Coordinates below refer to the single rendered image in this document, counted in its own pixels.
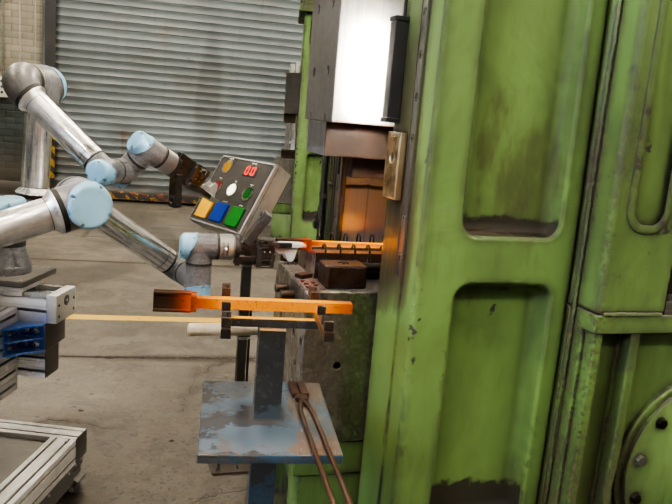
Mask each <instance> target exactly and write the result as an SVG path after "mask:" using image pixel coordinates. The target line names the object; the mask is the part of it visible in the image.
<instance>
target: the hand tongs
mask: <svg viewBox="0 0 672 504"><path fill-rule="evenodd" d="M287 385H288V388H289V390H290V393H291V396H292V398H295V401H296V402H298V412H299V416H300V419H301V422H302V425H303V428H304V430H305V433H306V436H307V439H308V442H309V445H310V448H311V450H312V453H313V456H314V459H315V462H316V465H317V468H318V470H319V473H320V476H321V479H322V482H323V485H324V487H325V490H326V493H327V496H328V499H329V502H330V504H337V503H336V500H335V498H334V495H333V492H332V489H331V487H330V484H329V481H328V479H327V476H326V473H325V470H324V468H323V465H322V462H321V460H320V457H319V454H318V451H317V449H316V446H315V443H314V441H313V438H312V435H311V432H310V430H309V427H308V424H307V421H306V418H305V416H304V412H303V404H304V405H305V407H306V408H307V409H308V410H309V412H310V414H311V415H312V418H313V420H314V423H315V425H316V428H317V430H318V433H319V435H320V438H321V440H322V443H323V445H324V448H325V450H326V453H327V455H328V458H329V460H330V463H331V465H332V468H333V470H334V473H335V475H336V478H337V480H338V483H339V486H340V488H341V491H342V493H343V496H344V498H345V501H346V503H347V504H353V502H352V499H351V497H350V494H349V492H348V490H347V487H346V485H345V482H344V480H343V477H342V475H341V473H340V470H339V468H338V465H337V463H336V460H335V458H334V456H333V453H332V451H331V448H330V446H329V443H328V441H327V439H326V436H325V434H324V431H323V429H322V427H321V424H320V422H319V419H318V417H317V415H316V412H315V411H314V409H313V407H312V406H311V405H310V404H309V402H308V398H309V393H308V390H307V388H306V385H305V383H304V381H297V383H295V381H288V384H287Z"/></svg>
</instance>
